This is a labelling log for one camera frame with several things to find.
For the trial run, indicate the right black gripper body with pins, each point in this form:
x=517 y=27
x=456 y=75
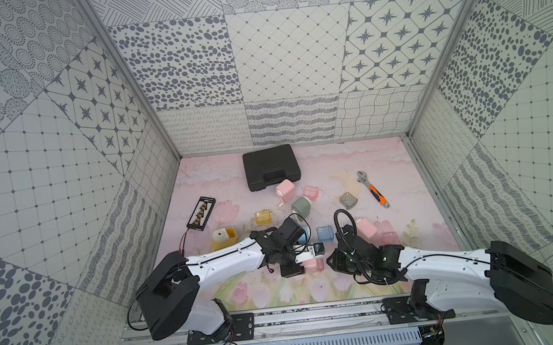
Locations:
x=344 y=265

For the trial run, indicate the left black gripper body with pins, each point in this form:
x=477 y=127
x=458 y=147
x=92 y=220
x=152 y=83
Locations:
x=294 y=267

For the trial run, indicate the yellow transparent tray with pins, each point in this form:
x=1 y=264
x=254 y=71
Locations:
x=263 y=218

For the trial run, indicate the yellow pencil sharpener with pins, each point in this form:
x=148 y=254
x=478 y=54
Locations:
x=223 y=238

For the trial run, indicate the pink pencil sharpener front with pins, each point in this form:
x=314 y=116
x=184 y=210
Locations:
x=366 y=229

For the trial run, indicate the pink pencil sharpener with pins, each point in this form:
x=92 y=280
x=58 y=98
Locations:
x=285 y=191
x=366 y=229

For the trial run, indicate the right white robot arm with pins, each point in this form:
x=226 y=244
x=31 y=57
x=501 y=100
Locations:
x=498 y=278

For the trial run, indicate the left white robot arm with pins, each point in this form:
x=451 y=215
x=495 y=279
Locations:
x=170 y=298

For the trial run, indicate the blue pencil sharpener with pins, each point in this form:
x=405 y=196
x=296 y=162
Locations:
x=305 y=237

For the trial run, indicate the green pencil sharpener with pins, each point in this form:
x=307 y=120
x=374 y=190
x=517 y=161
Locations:
x=301 y=208

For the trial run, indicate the blue transparent tray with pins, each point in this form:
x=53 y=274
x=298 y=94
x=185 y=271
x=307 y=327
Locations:
x=325 y=234

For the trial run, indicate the pink pencil sharpener back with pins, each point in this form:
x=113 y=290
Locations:
x=285 y=191

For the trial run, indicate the pink transparent tray back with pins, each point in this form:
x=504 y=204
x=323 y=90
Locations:
x=311 y=193

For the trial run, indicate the grey transparent tray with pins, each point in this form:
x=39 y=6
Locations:
x=348 y=200

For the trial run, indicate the black plastic tool case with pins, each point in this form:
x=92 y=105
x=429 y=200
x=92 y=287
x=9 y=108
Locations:
x=270 y=166

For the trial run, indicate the black charging board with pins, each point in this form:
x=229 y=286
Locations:
x=201 y=214

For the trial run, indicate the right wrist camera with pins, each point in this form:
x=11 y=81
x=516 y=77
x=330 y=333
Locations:
x=347 y=235

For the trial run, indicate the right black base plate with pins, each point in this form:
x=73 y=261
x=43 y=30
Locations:
x=400 y=310

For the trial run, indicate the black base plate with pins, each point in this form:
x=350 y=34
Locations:
x=240 y=328
x=400 y=310

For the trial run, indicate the aluminium mounting rail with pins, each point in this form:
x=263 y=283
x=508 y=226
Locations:
x=354 y=322

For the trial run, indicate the orange handled adjustable wrench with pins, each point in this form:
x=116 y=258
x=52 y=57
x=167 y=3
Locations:
x=362 y=178

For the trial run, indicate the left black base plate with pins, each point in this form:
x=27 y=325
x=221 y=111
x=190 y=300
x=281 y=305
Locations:
x=240 y=328

